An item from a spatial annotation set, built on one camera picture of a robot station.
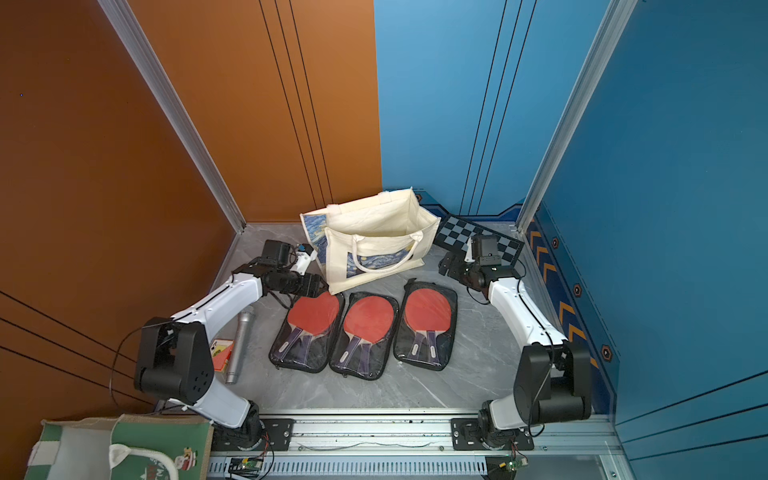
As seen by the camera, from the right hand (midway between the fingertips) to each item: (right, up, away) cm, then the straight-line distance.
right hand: (452, 267), depth 88 cm
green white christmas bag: (-65, -30, -36) cm, 80 cm away
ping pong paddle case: (-7, -18, +2) cm, 20 cm away
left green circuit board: (-52, -47, -17) cm, 72 cm away
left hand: (-40, -4, +3) cm, 40 cm away
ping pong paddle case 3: (-44, -22, -1) cm, 49 cm away
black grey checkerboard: (+6, +11, +25) cm, 28 cm away
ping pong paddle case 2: (-26, -20, -1) cm, 33 cm away
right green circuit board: (+10, -46, -18) cm, 50 cm away
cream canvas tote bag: (-28, +7, -8) cm, 30 cm away
